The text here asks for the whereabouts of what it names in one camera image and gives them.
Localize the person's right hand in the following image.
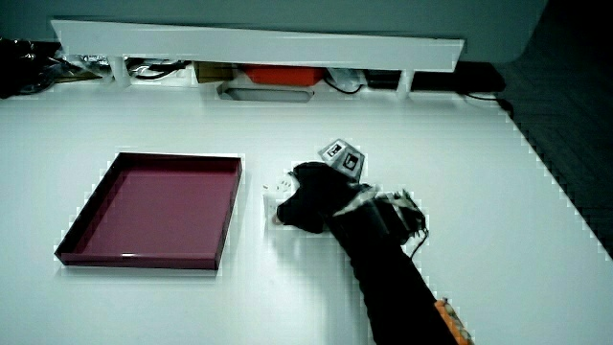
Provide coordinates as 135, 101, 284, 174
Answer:
276, 138, 427, 247

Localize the white socket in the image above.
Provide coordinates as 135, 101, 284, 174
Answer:
261, 173, 301, 229

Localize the person's right forearm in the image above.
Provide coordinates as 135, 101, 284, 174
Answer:
329, 220, 462, 345

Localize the clear plastic bag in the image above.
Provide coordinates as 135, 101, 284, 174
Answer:
53, 51, 114, 82
327, 67, 369, 89

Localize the red box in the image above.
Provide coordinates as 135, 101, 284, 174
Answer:
242, 64, 328, 88

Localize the white desk shelf riser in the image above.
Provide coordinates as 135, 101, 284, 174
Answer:
50, 18, 465, 100

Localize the brown cardboard box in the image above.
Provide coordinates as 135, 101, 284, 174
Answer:
193, 60, 237, 84

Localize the maroon square tray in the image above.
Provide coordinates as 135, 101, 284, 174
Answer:
54, 151, 243, 271

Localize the orange patterned sleeve cuff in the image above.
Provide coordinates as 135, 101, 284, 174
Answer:
434, 297, 476, 345

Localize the black bag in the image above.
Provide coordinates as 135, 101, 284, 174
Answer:
0, 37, 63, 100

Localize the thin black glove cable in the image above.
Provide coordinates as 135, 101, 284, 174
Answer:
409, 227, 430, 261

